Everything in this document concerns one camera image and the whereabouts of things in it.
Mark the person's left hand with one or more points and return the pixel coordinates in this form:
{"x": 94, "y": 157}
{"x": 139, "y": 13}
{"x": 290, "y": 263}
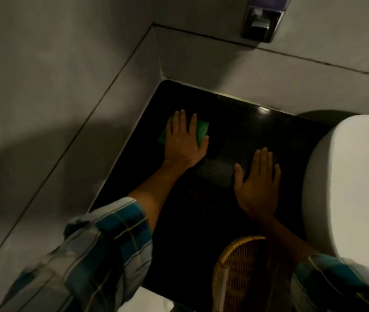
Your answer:
{"x": 181, "y": 147}

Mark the white ceramic sink basin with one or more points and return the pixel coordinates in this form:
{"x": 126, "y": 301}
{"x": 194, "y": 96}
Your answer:
{"x": 350, "y": 185}

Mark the yellow wicker basket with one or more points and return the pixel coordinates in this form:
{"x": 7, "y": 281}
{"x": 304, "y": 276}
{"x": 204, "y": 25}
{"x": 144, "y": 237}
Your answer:
{"x": 236, "y": 272}

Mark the blue plaid shirt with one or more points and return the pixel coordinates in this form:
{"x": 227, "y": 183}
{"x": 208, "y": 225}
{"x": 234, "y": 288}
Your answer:
{"x": 106, "y": 256}

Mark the person's right little finger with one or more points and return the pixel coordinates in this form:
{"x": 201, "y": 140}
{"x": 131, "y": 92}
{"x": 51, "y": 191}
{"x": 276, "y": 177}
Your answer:
{"x": 277, "y": 174}

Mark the wall-mounted soap dispenser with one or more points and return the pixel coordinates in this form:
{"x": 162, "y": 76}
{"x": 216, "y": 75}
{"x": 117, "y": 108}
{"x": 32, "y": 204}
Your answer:
{"x": 262, "y": 21}

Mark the person's left middle finger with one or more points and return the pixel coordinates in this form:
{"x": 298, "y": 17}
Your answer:
{"x": 182, "y": 119}

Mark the person's left little finger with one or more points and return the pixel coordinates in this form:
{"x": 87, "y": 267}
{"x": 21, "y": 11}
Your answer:
{"x": 168, "y": 127}

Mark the person's right thumb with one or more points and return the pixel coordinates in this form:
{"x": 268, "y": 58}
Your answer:
{"x": 238, "y": 176}

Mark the person's left forearm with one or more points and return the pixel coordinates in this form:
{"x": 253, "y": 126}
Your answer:
{"x": 152, "y": 188}

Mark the green scouring pad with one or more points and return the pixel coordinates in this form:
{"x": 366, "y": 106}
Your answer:
{"x": 202, "y": 129}

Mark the person's right hand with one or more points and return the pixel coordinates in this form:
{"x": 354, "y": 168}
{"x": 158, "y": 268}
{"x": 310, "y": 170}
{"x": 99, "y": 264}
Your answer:
{"x": 258, "y": 191}

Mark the person's right middle finger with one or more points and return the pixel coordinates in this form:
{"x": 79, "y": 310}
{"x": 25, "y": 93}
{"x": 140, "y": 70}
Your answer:
{"x": 264, "y": 159}

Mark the person's left thumb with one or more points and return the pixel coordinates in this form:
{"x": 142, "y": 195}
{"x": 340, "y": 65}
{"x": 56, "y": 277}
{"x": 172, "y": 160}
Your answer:
{"x": 204, "y": 144}

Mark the person's right forearm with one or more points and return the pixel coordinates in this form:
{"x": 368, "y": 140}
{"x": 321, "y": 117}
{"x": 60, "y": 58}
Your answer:
{"x": 283, "y": 238}

